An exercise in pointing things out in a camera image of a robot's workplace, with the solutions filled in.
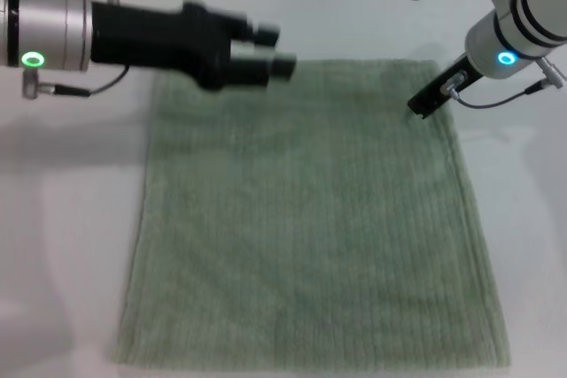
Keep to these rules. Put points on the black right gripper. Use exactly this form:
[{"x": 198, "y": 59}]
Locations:
[{"x": 436, "y": 90}]

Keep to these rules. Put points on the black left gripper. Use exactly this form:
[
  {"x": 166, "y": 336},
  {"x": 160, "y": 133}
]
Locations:
[{"x": 155, "y": 41}]

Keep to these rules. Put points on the green ribbed towel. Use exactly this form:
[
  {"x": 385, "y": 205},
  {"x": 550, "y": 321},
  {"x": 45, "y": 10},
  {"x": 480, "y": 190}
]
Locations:
[{"x": 310, "y": 218}]

